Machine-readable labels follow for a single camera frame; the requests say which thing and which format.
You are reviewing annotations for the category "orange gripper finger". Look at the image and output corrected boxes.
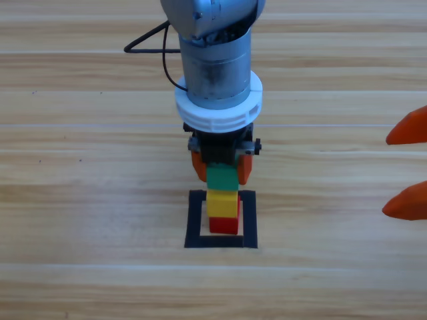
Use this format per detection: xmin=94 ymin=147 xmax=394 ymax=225
xmin=381 ymin=180 xmax=427 ymax=222
xmin=385 ymin=105 xmax=427 ymax=147

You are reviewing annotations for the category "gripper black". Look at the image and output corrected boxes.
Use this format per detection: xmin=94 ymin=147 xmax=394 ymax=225
xmin=182 ymin=121 xmax=264 ymax=186

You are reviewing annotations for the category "green wooden cube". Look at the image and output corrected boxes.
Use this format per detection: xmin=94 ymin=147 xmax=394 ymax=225
xmin=205 ymin=165 xmax=241 ymax=193

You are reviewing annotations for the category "yellow wooden cube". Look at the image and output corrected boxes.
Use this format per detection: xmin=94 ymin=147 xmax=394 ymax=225
xmin=205 ymin=189 xmax=240 ymax=219

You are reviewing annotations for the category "red wooden cube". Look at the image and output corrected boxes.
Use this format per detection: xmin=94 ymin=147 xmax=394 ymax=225
xmin=208 ymin=195 xmax=242 ymax=235

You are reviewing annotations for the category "black tape rectangle outline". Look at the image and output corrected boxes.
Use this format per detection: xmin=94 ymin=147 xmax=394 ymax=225
xmin=183 ymin=189 xmax=259 ymax=250

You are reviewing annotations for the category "white wrist mount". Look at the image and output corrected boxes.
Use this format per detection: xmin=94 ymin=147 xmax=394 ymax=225
xmin=173 ymin=69 xmax=264 ymax=135

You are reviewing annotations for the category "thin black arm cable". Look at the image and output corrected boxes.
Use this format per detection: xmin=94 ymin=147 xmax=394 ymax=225
xmin=162 ymin=24 xmax=189 ymax=93

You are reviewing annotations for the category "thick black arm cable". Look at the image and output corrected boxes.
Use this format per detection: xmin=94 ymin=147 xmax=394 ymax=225
xmin=123 ymin=19 xmax=183 ymax=56

